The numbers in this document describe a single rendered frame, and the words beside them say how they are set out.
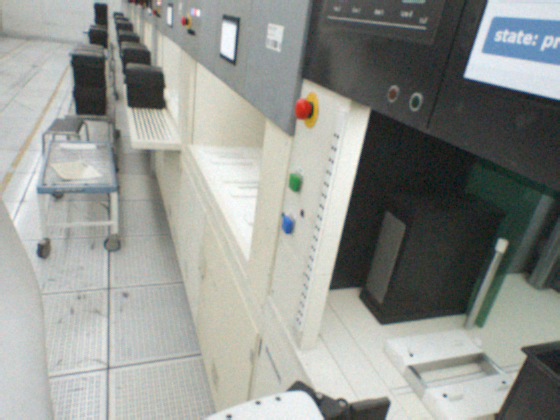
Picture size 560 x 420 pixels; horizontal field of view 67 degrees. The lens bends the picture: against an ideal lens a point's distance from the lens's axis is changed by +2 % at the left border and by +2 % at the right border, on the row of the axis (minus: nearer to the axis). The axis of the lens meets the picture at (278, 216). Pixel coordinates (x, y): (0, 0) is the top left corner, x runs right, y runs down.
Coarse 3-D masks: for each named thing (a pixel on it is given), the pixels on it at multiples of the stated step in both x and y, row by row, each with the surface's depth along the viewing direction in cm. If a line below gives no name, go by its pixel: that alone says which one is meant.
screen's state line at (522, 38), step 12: (492, 24) 41; (504, 24) 40; (516, 24) 39; (528, 24) 38; (540, 24) 37; (552, 24) 36; (492, 36) 41; (504, 36) 40; (516, 36) 39; (528, 36) 38; (540, 36) 37; (552, 36) 36; (492, 48) 41; (504, 48) 40; (516, 48) 39; (528, 48) 38; (540, 48) 37; (552, 48) 36; (528, 60) 38; (540, 60) 37; (552, 60) 36
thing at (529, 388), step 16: (528, 352) 61; (544, 352) 61; (528, 368) 61; (544, 368) 58; (528, 384) 61; (544, 384) 59; (512, 400) 63; (528, 400) 61; (544, 400) 59; (496, 416) 66; (512, 416) 63; (528, 416) 61; (544, 416) 59
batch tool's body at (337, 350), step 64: (320, 0) 75; (448, 0) 47; (320, 64) 75; (384, 64) 58; (448, 64) 47; (320, 128) 77; (384, 128) 94; (448, 128) 47; (512, 128) 40; (320, 192) 78; (384, 192) 103; (448, 192) 110; (512, 192) 97; (320, 256) 80; (384, 256) 99; (448, 256) 99; (512, 256) 97; (320, 320) 88; (384, 320) 101; (448, 320) 107; (512, 320) 112; (256, 384) 115; (320, 384) 82; (384, 384) 85
